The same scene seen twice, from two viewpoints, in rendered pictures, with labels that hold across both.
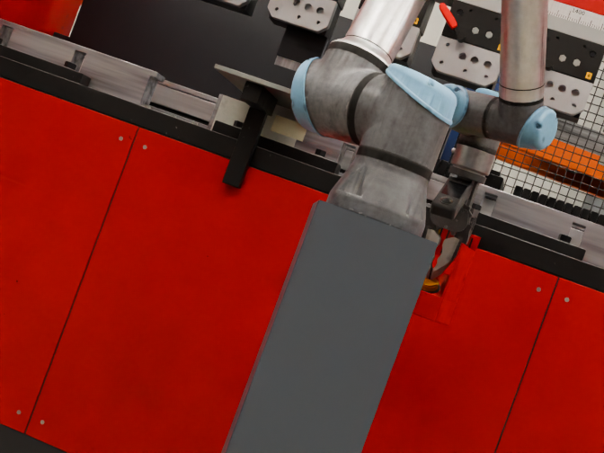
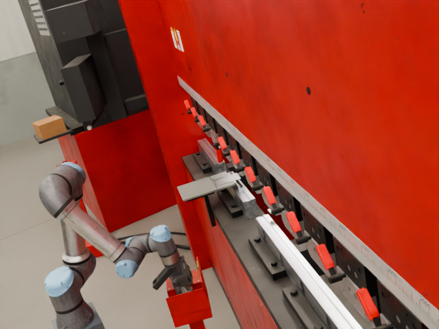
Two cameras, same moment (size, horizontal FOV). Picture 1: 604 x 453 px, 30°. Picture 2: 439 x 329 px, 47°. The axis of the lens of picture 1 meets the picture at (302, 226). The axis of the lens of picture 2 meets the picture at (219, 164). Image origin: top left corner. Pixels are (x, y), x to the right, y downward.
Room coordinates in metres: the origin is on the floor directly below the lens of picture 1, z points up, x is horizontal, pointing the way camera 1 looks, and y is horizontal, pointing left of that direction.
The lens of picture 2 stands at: (1.72, -2.01, 2.00)
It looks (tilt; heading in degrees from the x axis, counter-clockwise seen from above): 21 degrees down; 69
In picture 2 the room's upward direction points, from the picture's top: 14 degrees counter-clockwise
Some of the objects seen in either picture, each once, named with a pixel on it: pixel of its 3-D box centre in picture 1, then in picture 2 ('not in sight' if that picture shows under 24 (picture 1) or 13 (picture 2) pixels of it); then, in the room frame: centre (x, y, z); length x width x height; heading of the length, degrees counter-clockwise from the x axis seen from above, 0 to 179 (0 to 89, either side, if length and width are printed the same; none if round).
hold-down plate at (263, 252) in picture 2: (515, 233); (266, 256); (2.43, -0.44, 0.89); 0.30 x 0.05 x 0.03; 78
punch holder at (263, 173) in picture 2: not in sight; (277, 184); (2.45, -0.62, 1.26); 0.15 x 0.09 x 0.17; 78
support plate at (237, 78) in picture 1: (267, 92); (205, 185); (2.46, 0.17, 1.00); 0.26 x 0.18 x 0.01; 168
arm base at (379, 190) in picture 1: (384, 190); (72, 311); (1.67, -0.10, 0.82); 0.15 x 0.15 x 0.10
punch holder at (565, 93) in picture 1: (559, 75); (259, 166); (2.49, -0.42, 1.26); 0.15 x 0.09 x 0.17; 78
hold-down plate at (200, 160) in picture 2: (29, 62); (202, 162); (2.67, 0.74, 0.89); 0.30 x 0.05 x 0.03; 78
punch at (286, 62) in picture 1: (300, 51); not in sight; (2.61, 0.14, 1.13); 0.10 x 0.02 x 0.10; 78
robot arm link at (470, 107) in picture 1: (466, 111); (139, 247); (2.00, -0.20, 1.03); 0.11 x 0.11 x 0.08; 52
